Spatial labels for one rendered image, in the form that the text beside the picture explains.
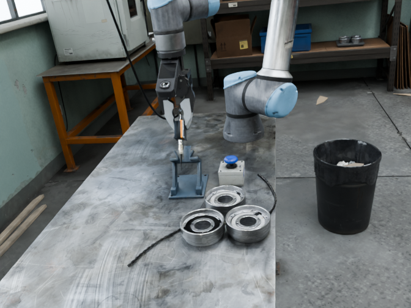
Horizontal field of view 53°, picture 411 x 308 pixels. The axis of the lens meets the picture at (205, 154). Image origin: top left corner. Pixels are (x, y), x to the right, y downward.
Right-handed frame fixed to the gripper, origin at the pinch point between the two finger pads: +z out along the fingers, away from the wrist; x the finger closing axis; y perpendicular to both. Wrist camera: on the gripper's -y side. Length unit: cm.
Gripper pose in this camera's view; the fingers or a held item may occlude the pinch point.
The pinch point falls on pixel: (180, 126)
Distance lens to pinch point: 110.1
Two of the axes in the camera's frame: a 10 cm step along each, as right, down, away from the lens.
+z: 1.0, 9.0, 4.2
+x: -9.9, 0.5, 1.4
